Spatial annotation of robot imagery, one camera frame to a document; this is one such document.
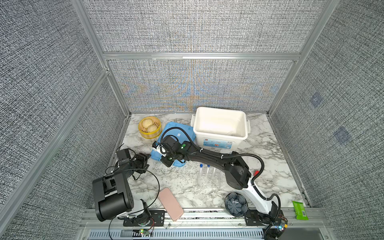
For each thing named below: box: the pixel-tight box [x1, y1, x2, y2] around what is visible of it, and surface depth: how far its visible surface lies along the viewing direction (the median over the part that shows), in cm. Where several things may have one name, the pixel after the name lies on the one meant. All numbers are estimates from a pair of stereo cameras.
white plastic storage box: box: [190, 106, 251, 151], surface depth 100 cm
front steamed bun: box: [147, 124, 158, 133], surface depth 105 cm
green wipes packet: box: [292, 200, 309, 220], surface depth 77 cm
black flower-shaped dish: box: [224, 192, 248, 218], surface depth 77 cm
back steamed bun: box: [142, 118, 153, 128], surface depth 108 cm
